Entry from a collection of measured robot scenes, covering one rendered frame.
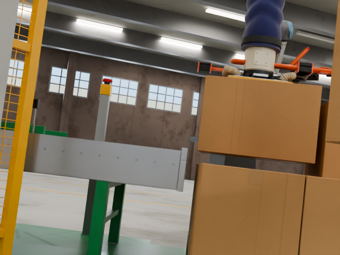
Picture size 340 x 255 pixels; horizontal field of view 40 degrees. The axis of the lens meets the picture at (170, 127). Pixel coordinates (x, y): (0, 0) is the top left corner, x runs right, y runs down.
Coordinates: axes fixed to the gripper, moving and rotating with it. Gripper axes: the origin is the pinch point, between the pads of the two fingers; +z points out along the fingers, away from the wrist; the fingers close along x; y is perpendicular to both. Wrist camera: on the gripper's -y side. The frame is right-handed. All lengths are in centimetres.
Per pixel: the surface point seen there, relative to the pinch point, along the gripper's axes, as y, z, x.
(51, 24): 440, -885, 264
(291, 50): -168, -906, 266
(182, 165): 64, 35, -62
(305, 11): -142, -664, 280
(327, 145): -8.5, 19.6, -43.2
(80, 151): 114, 35, -61
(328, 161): -10, 20, -51
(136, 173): 85, 35, -68
